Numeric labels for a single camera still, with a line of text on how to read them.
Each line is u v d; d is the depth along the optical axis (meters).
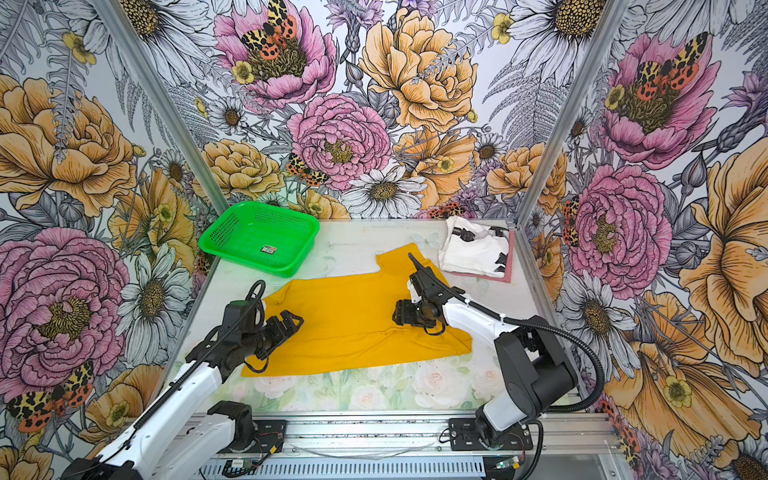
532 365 0.45
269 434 0.74
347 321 0.95
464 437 0.73
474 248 1.08
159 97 0.85
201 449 0.55
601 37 0.75
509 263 1.06
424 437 0.76
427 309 0.66
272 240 1.15
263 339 0.71
